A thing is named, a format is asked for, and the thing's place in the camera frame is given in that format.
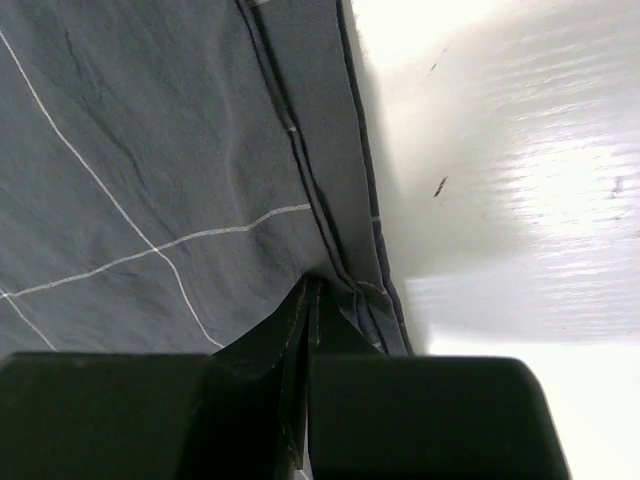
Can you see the dark grey checked cloth napkin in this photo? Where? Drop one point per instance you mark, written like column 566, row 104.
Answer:
column 171, row 169

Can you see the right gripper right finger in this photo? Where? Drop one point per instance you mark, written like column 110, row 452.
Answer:
column 374, row 416

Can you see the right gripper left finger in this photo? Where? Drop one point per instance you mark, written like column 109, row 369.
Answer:
column 235, row 414

